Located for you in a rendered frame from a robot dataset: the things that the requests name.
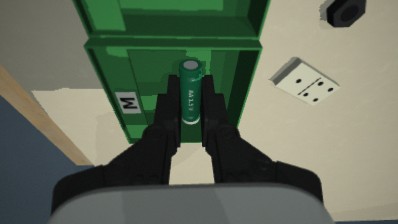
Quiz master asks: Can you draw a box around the green aa battery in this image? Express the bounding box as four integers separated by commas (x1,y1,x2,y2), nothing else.
179,59,203,124

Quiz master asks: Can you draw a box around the green rack of bins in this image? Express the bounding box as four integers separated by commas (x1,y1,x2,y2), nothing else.
72,0,271,144

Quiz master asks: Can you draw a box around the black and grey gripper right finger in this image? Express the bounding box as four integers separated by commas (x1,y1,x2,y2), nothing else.
200,75,324,205

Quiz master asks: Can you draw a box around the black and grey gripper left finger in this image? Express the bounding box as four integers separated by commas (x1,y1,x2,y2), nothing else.
51,75,181,215

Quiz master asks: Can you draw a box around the white domino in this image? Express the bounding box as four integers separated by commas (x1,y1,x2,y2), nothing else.
273,57,340,106

